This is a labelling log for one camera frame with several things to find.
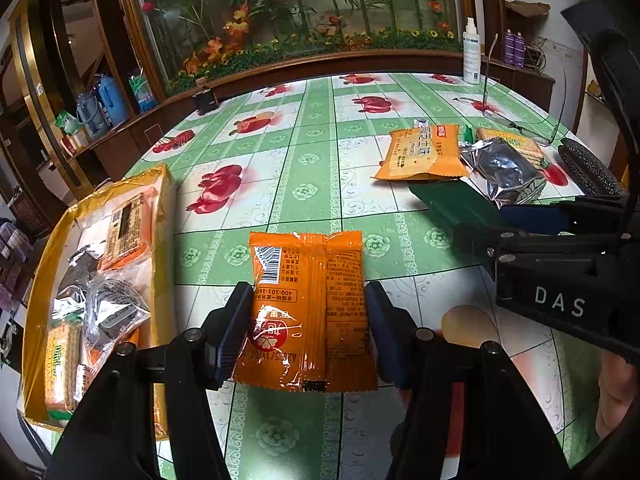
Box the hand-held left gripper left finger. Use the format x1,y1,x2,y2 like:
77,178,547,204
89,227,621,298
45,282,254,480

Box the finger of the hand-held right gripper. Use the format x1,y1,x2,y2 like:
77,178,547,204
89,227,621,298
452,200,626,261

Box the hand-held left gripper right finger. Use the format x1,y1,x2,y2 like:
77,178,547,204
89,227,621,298
365,282,571,480

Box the silver foil snack packet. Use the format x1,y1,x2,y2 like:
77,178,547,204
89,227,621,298
82,277,151,356
457,137,548,208
55,242,108,321

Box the small orange snack packet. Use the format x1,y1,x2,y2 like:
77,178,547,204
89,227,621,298
232,230,379,393

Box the dark green snack packet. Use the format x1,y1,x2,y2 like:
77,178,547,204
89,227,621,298
407,180,511,233

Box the large orange biscuit packet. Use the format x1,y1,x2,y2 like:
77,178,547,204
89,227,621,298
371,124,471,182

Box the large clear orange-edged cracker pack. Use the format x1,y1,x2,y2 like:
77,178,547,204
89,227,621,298
97,187,158,271

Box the yellow cardboard box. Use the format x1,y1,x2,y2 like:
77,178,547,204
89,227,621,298
20,162,176,441

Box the person's right hand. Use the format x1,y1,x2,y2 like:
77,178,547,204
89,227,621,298
597,355,638,438

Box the black patterned eyeglass case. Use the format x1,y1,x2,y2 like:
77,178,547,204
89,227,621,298
557,137,628,198

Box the eyeglasses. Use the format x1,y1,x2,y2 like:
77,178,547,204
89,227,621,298
457,34,568,147

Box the white spray bottle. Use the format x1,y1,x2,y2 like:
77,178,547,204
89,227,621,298
462,17,482,84

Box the green floral tablecloth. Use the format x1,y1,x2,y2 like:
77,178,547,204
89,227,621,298
20,72,621,480

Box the blue thermos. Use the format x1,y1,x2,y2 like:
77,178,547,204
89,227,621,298
97,75,130,126

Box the grey thermos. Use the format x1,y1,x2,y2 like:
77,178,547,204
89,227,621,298
76,91,108,138

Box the green bag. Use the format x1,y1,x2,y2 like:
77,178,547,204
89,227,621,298
55,111,81,136

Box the glass flower display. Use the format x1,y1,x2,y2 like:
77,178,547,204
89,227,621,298
117,0,473,96

